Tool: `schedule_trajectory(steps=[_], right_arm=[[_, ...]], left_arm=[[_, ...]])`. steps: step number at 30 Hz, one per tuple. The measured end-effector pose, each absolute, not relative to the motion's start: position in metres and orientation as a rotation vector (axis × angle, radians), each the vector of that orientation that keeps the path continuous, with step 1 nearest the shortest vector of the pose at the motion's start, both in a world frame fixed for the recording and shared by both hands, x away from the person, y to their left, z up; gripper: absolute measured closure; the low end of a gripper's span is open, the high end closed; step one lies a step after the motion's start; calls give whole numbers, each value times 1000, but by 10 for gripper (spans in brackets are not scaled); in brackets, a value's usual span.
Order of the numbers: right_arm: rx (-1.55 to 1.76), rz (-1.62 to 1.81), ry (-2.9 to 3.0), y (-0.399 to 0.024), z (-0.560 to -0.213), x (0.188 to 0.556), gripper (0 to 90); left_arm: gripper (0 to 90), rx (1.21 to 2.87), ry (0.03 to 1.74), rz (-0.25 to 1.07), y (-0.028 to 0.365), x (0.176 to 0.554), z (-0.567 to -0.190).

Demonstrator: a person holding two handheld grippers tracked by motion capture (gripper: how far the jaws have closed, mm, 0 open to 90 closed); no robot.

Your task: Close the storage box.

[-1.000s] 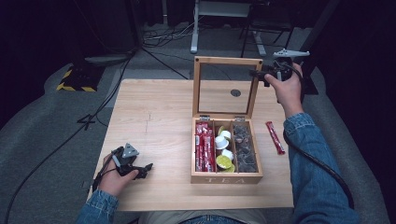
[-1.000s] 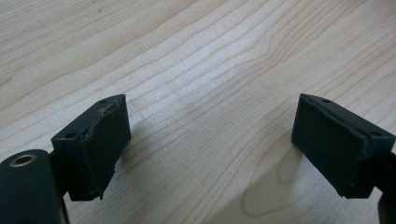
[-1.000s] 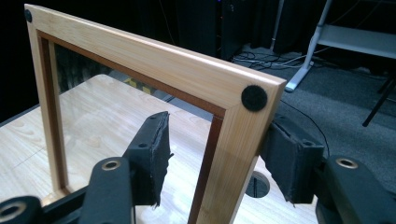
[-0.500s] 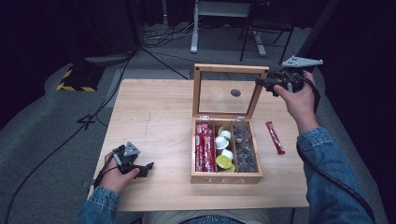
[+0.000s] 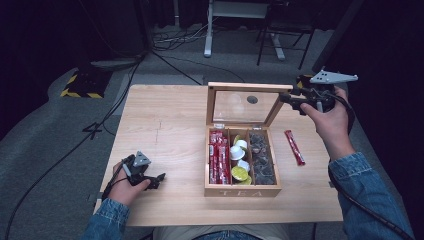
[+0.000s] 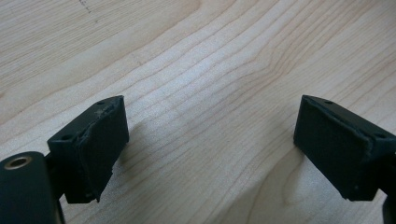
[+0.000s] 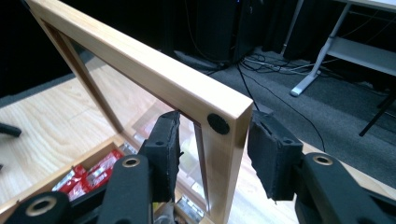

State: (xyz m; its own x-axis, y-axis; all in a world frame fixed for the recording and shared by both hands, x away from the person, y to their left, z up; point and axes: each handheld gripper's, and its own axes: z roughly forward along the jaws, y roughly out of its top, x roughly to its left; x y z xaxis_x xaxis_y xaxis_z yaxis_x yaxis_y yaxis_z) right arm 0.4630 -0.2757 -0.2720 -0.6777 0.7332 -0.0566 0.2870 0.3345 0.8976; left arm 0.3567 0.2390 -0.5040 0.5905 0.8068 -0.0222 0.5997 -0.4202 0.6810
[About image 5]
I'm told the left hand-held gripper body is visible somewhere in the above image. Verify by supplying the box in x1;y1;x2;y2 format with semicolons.
121;150;158;188

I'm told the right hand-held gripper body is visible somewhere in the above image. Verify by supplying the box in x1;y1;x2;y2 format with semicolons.
293;68;359;113

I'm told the wooden tea box glass lid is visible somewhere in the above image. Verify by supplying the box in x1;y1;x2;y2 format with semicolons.
203;81;294;198

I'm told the person's left hand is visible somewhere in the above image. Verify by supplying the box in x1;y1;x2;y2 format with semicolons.
107;161;152;207

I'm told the person's right hand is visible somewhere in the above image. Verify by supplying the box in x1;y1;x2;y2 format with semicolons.
299;85;356;162

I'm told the red stick packet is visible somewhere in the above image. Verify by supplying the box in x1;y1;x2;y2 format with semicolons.
284;129;307;167

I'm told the row of red stick sachets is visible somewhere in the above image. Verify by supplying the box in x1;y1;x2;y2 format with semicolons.
208;130;232;185

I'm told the dark slanted pole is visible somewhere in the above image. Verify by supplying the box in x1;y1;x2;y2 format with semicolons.
311;0;365;74

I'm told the pile of dark wrapped teabags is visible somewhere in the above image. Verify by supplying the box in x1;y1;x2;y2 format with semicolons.
249;131;277;186

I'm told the pile of creamer capsules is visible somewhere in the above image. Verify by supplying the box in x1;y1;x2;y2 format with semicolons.
229;134;254;186

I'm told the yellow black striped floor base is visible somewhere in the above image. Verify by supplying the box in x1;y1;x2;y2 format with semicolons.
59;67;113;100

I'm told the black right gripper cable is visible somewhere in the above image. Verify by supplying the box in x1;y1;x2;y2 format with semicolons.
324;90;416;240

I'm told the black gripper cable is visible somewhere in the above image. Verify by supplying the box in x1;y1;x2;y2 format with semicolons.
101;155;135;202
324;90;416;240

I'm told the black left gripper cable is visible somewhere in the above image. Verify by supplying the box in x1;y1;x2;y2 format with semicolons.
101;155;135;202

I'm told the black metal chair frame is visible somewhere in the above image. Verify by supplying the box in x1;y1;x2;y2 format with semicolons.
255;11;317;70

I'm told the white desk frame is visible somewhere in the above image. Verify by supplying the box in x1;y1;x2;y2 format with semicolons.
203;0;287;62

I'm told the long black floor cable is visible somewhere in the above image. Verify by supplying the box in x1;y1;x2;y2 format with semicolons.
3;54;145;240

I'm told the bundle of floor cables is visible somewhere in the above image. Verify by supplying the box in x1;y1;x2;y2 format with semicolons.
152;24;209;53

